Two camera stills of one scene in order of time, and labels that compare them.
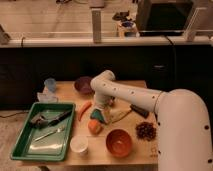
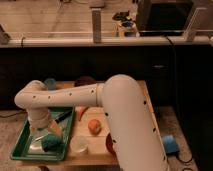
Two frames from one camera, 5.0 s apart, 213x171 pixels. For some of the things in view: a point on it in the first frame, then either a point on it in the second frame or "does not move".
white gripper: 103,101 → 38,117
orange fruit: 94,126 does not move
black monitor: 163,18 does not move
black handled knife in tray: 60,118 does not move
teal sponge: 96,114 → 52,143
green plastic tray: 46,133 does not move
